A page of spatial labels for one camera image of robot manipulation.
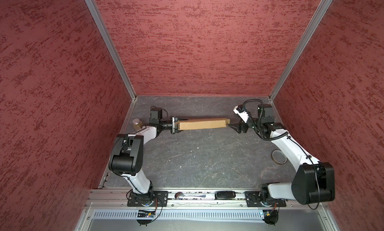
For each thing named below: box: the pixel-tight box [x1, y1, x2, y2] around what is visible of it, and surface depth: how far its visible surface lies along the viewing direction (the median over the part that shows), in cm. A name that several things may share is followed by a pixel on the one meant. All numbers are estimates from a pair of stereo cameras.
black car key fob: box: [214, 190, 236, 200], surface depth 75 cm
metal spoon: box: [174, 191, 206, 200], surface depth 77 cm
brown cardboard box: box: [175, 118, 231, 131], surface depth 79 cm
